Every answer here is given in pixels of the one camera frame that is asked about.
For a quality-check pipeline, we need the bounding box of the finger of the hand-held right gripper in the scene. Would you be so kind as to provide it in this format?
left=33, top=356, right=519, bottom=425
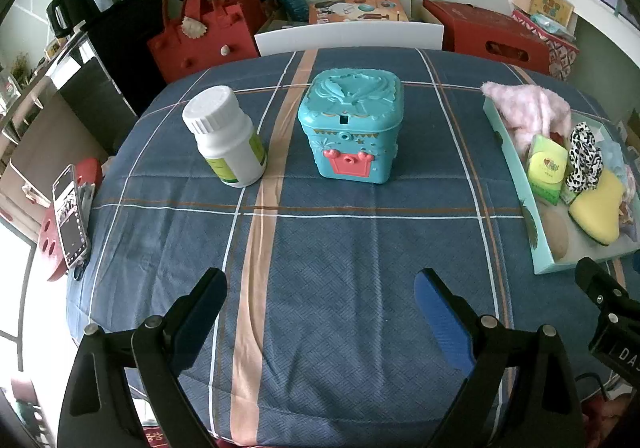
left=575, top=257, right=633, bottom=314

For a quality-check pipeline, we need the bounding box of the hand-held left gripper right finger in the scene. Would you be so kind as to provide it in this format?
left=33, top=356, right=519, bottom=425
left=414, top=268, right=586, bottom=448

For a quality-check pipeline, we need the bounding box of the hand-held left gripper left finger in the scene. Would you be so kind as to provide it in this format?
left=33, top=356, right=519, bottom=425
left=57, top=268, right=228, bottom=448

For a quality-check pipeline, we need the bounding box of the white tray with teal rim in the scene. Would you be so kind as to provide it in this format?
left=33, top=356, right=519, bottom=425
left=481, top=83, right=640, bottom=275

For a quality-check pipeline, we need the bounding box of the beige round puff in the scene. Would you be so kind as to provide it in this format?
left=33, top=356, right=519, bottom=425
left=540, top=208, right=571, bottom=261

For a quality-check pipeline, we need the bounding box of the yellow green sponge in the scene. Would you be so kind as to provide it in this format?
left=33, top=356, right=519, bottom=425
left=567, top=169, right=628, bottom=246

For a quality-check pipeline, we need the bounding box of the pink knitted cloth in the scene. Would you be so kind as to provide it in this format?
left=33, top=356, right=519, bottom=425
left=617, top=178, right=640, bottom=231

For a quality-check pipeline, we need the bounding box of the black white spotted scrunchie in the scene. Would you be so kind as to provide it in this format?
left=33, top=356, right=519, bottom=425
left=564, top=123, right=605, bottom=194

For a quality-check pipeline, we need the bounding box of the yellow-green tissue pack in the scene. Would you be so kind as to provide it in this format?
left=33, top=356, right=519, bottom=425
left=527, top=134, right=570, bottom=205

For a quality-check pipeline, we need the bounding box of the pink fluffy cloth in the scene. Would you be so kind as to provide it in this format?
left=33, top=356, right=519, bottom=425
left=481, top=81, right=573, bottom=156

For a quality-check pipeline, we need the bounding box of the blue plaid tablecloth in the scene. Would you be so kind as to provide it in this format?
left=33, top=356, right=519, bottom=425
left=65, top=47, right=640, bottom=448

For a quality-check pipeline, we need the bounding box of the smartphone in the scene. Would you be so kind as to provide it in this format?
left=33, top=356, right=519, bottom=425
left=52, top=164, right=93, bottom=270

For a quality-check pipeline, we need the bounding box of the red phone stand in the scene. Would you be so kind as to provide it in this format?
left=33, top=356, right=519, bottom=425
left=37, top=157, right=104, bottom=282

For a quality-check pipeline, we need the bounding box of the white bottle with green label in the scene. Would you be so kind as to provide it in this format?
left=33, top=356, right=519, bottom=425
left=181, top=85, right=268, bottom=189

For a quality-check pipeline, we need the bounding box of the teal cloth item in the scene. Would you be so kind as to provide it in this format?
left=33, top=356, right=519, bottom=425
left=297, top=68, right=405, bottom=185

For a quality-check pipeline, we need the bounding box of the wooden side cabinet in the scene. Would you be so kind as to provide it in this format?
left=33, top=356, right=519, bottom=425
left=0, top=35, right=118, bottom=241

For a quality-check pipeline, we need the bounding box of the red patterned box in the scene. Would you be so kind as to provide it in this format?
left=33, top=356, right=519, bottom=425
left=512, top=10, right=581, bottom=81

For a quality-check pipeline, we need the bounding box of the black cabinet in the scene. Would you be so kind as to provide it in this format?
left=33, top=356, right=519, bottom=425
left=57, top=3, right=168, bottom=121

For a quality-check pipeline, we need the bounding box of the pale blue wipes pack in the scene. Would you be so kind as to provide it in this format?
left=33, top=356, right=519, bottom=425
left=530, top=13, right=571, bottom=36

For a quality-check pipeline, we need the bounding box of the white desk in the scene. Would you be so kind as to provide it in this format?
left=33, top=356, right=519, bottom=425
left=564, top=0, right=640, bottom=59

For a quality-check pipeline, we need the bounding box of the red felt handbag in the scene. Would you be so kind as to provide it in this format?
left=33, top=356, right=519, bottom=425
left=146, top=0, right=257, bottom=85

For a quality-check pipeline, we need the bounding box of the red cardboard box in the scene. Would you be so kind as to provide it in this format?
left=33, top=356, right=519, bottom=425
left=422, top=0, right=552, bottom=77

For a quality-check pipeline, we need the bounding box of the white chair back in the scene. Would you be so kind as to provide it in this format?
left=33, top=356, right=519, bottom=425
left=254, top=22, right=446, bottom=59

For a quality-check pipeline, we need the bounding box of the orange toy box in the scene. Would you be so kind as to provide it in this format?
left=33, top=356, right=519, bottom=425
left=307, top=0, right=413, bottom=26

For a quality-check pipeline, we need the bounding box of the beige gift box with handle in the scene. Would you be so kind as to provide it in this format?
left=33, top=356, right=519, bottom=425
left=512, top=0, right=576, bottom=29

